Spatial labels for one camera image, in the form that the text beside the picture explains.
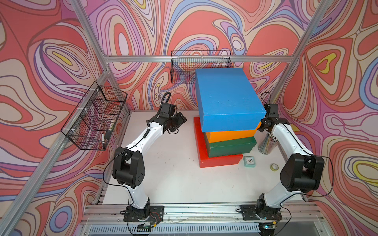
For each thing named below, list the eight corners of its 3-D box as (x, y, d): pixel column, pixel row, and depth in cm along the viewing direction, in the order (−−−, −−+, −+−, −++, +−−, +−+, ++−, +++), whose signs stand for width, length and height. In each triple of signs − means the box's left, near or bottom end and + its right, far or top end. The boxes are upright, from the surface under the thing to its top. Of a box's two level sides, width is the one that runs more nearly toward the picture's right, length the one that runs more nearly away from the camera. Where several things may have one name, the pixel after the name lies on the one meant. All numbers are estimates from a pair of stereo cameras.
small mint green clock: (245, 167, 91) (246, 165, 89) (242, 157, 95) (243, 156, 93) (256, 167, 91) (257, 165, 89) (253, 157, 95) (254, 156, 93)
